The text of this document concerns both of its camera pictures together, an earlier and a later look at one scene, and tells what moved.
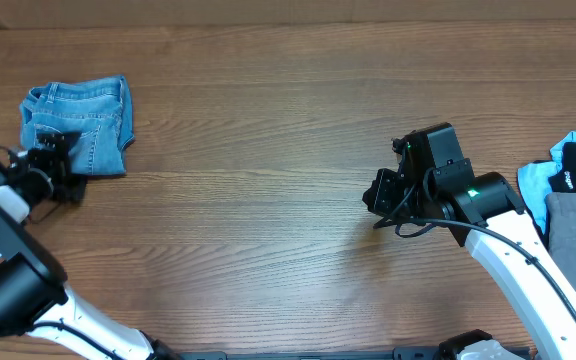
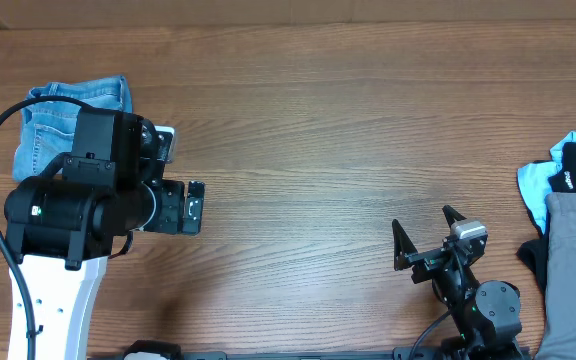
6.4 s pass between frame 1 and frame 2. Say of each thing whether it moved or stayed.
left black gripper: moved
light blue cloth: stayed
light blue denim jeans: stayed
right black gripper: moved
